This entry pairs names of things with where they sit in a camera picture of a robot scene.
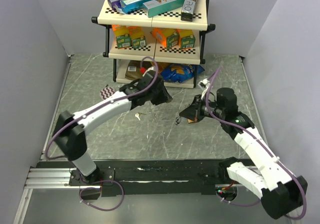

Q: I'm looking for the orange green box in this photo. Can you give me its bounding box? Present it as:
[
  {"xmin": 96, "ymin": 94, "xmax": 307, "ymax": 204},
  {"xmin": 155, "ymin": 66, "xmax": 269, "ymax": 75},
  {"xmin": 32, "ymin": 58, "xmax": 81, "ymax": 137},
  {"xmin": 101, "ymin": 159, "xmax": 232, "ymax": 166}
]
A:
[
  {"xmin": 152, "ymin": 28, "xmax": 179, "ymax": 49},
  {"xmin": 177, "ymin": 29, "xmax": 196, "ymax": 50},
  {"xmin": 128, "ymin": 26, "xmax": 147, "ymax": 49},
  {"xmin": 111, "ymin": 25, "xmax": 132, "ymax": 49}
]

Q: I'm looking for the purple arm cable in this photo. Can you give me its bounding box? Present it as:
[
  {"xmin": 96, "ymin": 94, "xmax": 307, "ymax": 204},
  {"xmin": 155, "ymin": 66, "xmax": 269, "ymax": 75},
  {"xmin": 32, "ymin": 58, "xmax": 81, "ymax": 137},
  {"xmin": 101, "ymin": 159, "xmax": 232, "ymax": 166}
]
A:
[
  {"xmin": 44, "ymin": 56, "xmax": 159, "ymax": 159},
  {"xmin": 201, "ymin": 67, "xmax": 308, "ymax": 220}
]

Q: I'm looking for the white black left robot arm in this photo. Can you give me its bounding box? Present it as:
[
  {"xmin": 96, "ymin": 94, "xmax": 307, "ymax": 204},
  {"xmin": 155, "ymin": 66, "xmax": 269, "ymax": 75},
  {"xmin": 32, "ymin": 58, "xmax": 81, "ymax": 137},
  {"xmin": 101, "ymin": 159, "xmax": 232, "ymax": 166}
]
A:
[{"xmin": 52, "ymin": 71, "xmax": 172, "ymax": 185}]

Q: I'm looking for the teal RIO box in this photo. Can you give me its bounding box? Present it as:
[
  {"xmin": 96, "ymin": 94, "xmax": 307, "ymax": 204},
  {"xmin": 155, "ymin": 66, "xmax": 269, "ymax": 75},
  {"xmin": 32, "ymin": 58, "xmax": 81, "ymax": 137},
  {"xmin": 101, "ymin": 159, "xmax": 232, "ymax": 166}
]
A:
[{"xmin": 142, "ymin": 0, "xmax": 185, "ymax": 18}]

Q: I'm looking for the key with panda keychain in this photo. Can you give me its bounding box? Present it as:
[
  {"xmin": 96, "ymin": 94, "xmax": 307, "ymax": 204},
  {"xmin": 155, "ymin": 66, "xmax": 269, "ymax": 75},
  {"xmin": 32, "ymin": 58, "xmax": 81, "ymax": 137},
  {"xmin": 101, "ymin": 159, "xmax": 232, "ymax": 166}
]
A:
[{"xmin": 175, "ymin": 116, "xmax": 182, "ymax": 125}]

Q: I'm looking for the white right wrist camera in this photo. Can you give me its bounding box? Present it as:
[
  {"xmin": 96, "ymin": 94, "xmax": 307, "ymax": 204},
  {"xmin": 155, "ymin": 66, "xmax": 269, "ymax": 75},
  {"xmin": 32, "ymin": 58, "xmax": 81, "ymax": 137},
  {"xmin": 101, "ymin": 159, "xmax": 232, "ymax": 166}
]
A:
[{"xmin": 198, "ymin": 78, "xmax": 210, "ymax": 99}]

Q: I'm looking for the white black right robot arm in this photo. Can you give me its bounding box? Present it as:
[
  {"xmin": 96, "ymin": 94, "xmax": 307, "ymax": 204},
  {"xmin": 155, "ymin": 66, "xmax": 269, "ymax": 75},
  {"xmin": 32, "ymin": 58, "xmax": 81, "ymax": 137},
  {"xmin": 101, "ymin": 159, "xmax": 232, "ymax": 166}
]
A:
[{"xmin": 179, "ymin": 88, "xmax": 308, "ymax": 219}]

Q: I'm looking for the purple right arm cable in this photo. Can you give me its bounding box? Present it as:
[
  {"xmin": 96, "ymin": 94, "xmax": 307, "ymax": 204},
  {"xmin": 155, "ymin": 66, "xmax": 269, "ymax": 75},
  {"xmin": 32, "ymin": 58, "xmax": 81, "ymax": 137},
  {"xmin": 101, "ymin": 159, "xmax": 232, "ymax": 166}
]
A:
[{"xmin": 201, "ymin": 67, "xmax": 308, "ymax": 220}]

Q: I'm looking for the silver RIO box right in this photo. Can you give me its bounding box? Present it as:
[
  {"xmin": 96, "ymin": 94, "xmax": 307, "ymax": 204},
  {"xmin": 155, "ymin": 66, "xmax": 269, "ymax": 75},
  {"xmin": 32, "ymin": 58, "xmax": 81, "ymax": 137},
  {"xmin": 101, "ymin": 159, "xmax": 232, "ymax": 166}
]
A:
[{"xmin": 180, "ymin": 0, "xmax": 197, "ymax": 22}]

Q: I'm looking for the purple striped sponge pad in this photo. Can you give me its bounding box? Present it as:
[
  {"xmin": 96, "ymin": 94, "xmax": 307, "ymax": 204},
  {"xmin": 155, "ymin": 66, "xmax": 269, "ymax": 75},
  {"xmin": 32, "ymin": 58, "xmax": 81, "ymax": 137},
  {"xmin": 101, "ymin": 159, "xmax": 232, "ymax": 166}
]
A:
[{"xmin": 99, "ymin": 85, "xmax": 116, "ymax": 100}]

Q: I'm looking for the aluminium rail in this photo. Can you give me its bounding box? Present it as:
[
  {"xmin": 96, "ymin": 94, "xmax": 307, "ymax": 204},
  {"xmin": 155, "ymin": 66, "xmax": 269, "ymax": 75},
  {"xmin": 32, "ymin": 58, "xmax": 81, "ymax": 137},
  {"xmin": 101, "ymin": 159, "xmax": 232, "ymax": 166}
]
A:
[{"xmin": 23, "ymin": 166, "xmax": 81, "ymax": 190}]

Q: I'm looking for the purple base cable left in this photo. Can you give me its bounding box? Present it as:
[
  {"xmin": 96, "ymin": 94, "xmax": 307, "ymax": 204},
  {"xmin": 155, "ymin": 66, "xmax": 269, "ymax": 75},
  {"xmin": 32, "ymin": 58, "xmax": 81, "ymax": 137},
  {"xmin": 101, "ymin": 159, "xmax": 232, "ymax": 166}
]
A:
[{"xmin": 79, "ymin": 180, "xmax": 125, "ymax": 211}]

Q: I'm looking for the cream three-tier shelf rack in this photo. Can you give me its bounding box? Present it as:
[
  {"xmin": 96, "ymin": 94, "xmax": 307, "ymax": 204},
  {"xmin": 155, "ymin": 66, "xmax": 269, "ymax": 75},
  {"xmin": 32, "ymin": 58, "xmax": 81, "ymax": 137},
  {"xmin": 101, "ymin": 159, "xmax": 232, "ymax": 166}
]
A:
[{"xmin": 91, "ymin": 0, "xmax": 216, "ymax": 89}]

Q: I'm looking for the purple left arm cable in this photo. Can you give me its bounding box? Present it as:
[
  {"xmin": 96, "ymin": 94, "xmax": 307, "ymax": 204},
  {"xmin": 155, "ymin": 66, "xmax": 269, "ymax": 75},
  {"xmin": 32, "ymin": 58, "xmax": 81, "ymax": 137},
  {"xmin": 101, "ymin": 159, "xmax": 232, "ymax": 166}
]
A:
[{"xmin": 44, "ymin": 56, "xmax": 159, "ymax": 159}]

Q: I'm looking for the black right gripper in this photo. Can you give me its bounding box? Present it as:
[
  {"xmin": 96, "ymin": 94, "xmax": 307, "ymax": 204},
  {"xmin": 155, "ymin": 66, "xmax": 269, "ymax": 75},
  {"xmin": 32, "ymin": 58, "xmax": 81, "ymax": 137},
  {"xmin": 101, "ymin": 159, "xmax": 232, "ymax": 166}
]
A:
[{"xmin": 179, "ymin": 94, "xmax": 225, "ymax": 122}]

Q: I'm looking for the brown snack bag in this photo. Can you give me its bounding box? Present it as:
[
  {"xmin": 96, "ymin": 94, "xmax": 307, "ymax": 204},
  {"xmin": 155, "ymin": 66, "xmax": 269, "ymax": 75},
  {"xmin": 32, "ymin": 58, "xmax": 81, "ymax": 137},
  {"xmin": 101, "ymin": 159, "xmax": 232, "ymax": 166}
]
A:
[{"xmin": 125, "ymin": 60, "xmax": 154, "ymax": 81}]

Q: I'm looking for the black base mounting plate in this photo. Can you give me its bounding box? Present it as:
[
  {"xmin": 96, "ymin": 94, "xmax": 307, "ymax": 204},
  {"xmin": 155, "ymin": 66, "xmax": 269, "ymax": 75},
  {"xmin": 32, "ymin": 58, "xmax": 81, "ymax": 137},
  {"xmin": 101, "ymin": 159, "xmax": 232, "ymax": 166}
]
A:
[{"xmin": 69, "ymin": 159, "xmax": 232, "ymax": 197}]

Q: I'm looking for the blue chips bag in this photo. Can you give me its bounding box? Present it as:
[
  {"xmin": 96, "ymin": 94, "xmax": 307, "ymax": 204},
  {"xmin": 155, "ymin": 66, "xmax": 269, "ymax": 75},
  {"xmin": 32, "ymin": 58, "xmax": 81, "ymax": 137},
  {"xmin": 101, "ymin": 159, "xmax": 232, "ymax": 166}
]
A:
[{"xmin": 160, "ymin": 64, "xmax": 205, "ymax": 83}]

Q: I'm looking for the orange snack bag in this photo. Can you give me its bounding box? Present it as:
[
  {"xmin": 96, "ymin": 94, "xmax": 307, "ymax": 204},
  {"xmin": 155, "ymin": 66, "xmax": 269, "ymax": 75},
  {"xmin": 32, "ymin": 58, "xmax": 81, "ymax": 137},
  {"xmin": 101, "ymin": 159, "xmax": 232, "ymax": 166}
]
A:
[{"xmin": 147, "ymin": 62, "xmax": 170, "ymax": 75}]

